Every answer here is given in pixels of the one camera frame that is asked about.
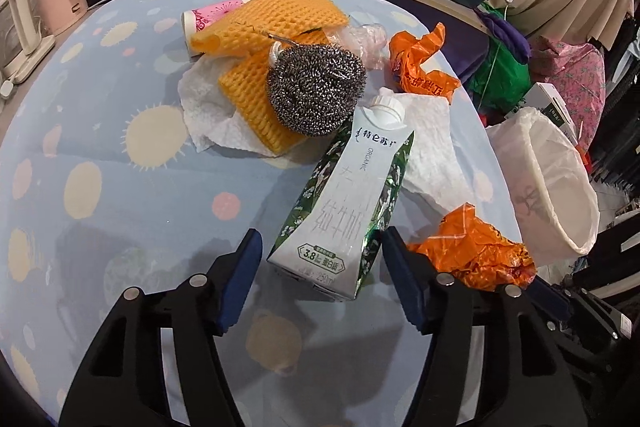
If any orange plastic bag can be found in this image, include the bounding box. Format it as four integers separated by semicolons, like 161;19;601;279
408;202;537;291
388;23;461;103

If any white green milk carton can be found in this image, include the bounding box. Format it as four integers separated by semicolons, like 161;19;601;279
268;88;414;300

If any steel wool scrubber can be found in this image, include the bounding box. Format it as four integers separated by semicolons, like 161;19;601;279
267;44;367;138

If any clear plastic bag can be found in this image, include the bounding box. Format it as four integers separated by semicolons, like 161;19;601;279
324;23;388;70

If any orange foam fruit net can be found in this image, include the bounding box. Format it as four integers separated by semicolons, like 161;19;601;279
190;0;348;57

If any trash bin white liner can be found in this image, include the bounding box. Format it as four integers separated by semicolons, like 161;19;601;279
486;107;600;267

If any blue patterned tablecloth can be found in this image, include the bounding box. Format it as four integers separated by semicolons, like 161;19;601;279
0;0;524;427

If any white green cardboard box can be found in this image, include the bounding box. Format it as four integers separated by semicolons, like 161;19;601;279
518;82;578;145

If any green plastic bag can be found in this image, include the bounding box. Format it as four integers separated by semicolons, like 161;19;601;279
466;37;533;114

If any pink floral cloth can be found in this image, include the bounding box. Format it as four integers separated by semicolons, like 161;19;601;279
528;37;605;150

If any purple cloth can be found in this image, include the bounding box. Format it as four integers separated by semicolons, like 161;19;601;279
476;10;532;65

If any pink white paper cup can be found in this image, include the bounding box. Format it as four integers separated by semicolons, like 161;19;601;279
181;0;250;57

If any white small appliance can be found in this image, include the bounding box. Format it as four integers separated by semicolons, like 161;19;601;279
1;0;55;84

